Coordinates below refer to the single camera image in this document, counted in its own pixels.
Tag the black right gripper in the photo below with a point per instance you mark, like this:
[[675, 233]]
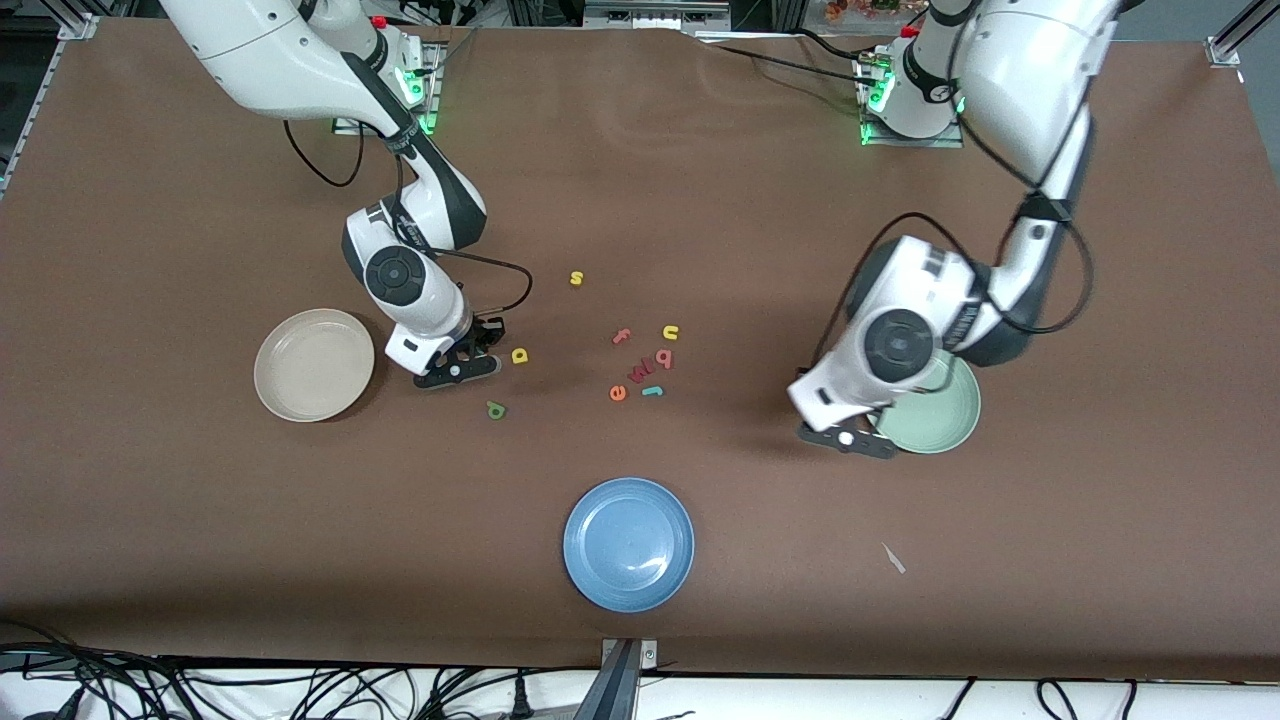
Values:
[[487, 331]]

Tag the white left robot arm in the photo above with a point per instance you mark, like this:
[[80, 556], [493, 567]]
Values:
[[1030, 60]]

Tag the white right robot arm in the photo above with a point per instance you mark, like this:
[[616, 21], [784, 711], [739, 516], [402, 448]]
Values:
[[270, 50]]

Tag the dark red foam letter m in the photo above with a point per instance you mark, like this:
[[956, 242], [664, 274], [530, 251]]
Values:
[[641, 369]]

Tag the beige brown plate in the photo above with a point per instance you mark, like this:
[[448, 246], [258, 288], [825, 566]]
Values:
[[314, 365]]

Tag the blue plate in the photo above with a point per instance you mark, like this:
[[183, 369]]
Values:
[[628, 545]]

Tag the grey metal box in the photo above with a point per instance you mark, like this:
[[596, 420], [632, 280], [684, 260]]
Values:
[[655, 12]]

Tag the green plate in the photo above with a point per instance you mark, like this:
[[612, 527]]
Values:
[[945, 415]]

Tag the white paper scrap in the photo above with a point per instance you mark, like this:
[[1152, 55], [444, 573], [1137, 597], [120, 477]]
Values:
[[893, 558]]

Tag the dried flowers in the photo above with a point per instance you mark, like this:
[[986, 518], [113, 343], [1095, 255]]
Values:
[[870, 8]]

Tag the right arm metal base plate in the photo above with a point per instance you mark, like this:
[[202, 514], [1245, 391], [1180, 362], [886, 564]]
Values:
[[432, 60]]

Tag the metal table bracket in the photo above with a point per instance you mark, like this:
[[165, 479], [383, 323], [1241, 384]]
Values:
[[625, 680]]

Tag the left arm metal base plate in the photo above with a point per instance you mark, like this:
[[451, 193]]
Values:
[[915, 141]]

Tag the aluminium frame profile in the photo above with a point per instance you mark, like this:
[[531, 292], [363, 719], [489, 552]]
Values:
[[30, 110], [1235, 35]]

